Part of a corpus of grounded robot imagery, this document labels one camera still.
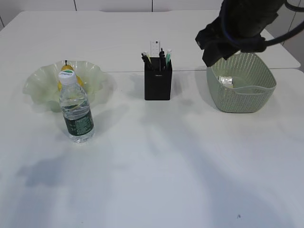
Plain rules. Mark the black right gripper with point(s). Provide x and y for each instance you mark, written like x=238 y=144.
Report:
x=238 y=27

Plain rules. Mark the black pen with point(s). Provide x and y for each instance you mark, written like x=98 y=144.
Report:
x=162 y=60
x=147 y=63

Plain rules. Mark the yellow white waste paper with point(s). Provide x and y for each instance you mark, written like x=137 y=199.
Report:
x=226 y=81

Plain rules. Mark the green utility knife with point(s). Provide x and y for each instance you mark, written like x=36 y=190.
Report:
x=168 y=57

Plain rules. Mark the yellow pear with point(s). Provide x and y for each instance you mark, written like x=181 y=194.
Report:
x=69 y=67

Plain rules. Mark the clear plastic ruler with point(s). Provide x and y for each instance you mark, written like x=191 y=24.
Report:
x=155 y=48

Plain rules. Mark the green plastic woven basket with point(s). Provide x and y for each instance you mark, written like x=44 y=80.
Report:
x=253 y=83

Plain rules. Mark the black square pen holder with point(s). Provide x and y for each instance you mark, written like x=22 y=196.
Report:
x=157 y=84

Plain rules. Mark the clear plastic water bottle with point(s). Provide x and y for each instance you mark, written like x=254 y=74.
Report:
x=75 y=108

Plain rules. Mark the green wavy glass plate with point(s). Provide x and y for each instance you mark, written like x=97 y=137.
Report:
x=41 y=85

